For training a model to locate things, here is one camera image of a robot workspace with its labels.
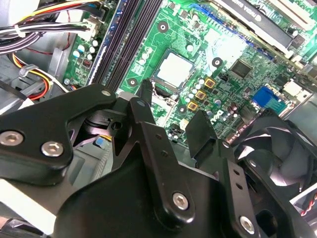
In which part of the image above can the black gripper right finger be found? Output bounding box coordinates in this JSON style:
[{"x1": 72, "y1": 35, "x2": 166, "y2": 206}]
[{"x1": 185, "y1": 110, "x2": 302, "y2": 238}]

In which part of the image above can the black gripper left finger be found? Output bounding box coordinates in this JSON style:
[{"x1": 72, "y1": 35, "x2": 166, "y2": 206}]
[{"x1": 0, "y1": 78, "x2": 196, "y2": 225}]

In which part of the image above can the silver CPU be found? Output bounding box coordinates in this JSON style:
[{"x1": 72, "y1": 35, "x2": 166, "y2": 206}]
[{"x1": 157, "y1": 51, "x2": 195, "y2": 89}]

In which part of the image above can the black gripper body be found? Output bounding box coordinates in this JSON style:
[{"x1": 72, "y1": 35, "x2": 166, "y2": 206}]
[{"x1": 53, "y1": 148, "x2": 232, "y2": 238}]

